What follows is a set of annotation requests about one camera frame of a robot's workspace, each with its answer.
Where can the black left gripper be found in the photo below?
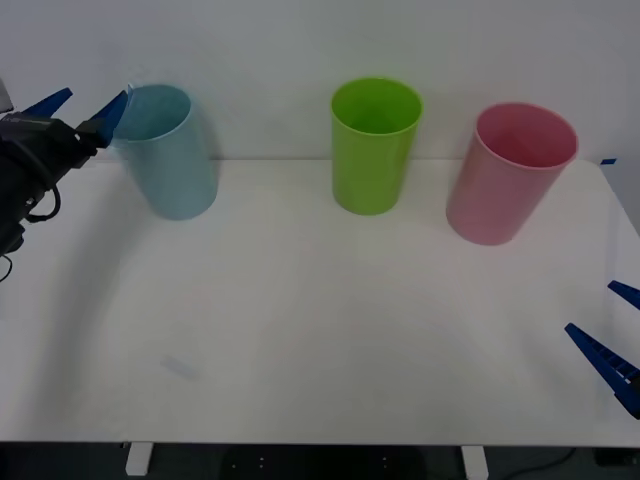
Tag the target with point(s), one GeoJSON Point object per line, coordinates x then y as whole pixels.
{"type": "Point", "coordinates": [47, 145]}

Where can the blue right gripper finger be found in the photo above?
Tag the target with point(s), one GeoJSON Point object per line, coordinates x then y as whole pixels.
{"type": "Point", "coordinates": [607, 362]}
{"type": "Point", "coordinates": [629, 295]}

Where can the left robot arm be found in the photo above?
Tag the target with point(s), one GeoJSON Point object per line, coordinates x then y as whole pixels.
{"type": "Point", "coordinates": [10, 205]}

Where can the pale blue plastic bin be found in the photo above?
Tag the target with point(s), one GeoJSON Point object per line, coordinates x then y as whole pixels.
{"type": "Point", "coordinates": [175, 170]}

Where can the pink plastic bin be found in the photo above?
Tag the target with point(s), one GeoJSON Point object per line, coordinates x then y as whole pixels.
{"type": "Point", "coordinates": [500, 200]}

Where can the white table leg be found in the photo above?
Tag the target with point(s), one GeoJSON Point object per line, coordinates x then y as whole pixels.
{"type": "Point", "coordinates": [138, 459]}
{"type": "Point", "coordinates": [474, 461]}

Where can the green plastic bin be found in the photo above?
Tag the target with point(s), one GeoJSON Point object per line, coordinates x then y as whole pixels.
{"type": "Point", "coordinates": [372, 165]}

